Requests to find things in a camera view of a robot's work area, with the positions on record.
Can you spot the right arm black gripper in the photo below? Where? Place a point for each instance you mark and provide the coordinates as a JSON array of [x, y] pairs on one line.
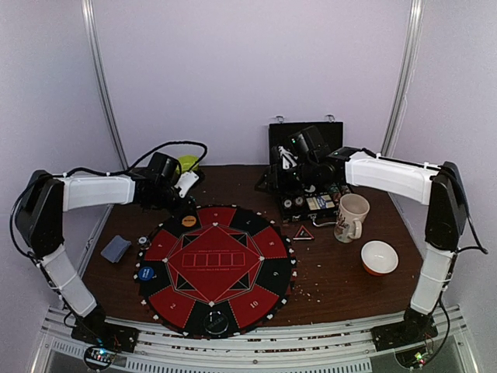
[[277, 176]]

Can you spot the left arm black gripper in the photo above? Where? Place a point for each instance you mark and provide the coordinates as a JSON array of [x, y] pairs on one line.
[[185, 207]]

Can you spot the orange big blind button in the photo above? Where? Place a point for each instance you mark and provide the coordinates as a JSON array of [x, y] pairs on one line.
[[189, 220]]

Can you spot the black red triangular token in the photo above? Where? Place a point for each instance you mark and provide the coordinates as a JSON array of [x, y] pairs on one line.
[[303, 234]]

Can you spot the blue small blind button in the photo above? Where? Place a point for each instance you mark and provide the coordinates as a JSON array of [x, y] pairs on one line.
[[145, 274]]

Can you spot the blue deck of cards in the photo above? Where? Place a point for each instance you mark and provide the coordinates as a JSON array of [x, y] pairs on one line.
[[115, 249]]

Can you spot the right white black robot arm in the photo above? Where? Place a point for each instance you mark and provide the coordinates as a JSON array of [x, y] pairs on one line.
[[441, 189]]

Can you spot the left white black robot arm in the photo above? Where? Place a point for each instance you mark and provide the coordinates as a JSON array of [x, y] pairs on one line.
[[38, 217]]

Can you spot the black poker chip case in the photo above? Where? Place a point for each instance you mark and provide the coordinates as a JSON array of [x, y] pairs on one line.
[[293, 206]]

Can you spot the white round button in case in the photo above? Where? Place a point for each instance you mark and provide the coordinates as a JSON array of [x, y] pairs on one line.
[[310, 189]]

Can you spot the lime green plastic bowl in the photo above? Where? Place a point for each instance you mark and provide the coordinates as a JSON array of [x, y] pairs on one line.
[[189, 163]]

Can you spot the blue yellow card box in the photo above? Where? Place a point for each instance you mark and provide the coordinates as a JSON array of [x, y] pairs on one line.
[[320, 202]]

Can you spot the round red black poker mat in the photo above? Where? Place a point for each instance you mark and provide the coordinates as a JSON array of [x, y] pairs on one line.
[[233, 260]]

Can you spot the white printed ceramic mug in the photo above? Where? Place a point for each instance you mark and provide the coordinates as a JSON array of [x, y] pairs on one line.
[[353, 209]]

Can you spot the clear round dealer button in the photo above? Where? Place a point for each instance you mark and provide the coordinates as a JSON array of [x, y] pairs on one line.
[[215, 323]]

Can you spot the white orange ceramic bowl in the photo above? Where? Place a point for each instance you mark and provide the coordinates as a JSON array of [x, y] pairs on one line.
[[379, 258]]

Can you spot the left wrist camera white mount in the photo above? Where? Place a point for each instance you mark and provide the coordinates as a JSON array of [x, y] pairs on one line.
[[186, 182]]

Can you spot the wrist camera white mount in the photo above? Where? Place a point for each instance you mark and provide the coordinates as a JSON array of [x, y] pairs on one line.
[[284, 157], [186, 182]]

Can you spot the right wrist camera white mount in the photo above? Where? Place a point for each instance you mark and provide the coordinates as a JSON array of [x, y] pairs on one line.
[[284, 157]]

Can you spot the right aluminium frame post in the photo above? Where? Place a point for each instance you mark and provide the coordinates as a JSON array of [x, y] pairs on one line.
[[406, 73]]

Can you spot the aluminium frame post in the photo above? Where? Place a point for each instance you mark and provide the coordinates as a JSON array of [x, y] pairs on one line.
[[91, 30], [406, 73]]

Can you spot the left aluminium frame post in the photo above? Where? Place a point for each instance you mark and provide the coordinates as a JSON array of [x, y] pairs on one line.
[[91, 30]]

